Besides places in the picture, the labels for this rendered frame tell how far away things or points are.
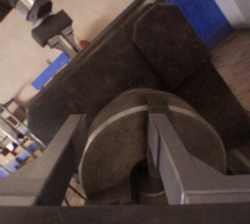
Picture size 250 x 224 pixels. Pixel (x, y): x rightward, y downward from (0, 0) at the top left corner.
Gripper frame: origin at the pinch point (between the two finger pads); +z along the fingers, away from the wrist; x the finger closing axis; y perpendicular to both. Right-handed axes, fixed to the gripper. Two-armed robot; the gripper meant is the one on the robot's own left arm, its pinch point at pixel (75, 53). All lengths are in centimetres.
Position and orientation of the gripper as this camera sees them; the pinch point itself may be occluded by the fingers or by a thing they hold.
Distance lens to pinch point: 66.4
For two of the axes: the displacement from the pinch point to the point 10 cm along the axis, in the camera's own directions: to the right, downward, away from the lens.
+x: -6.1, 6.9, -3.9
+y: -4.3, 1.1, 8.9
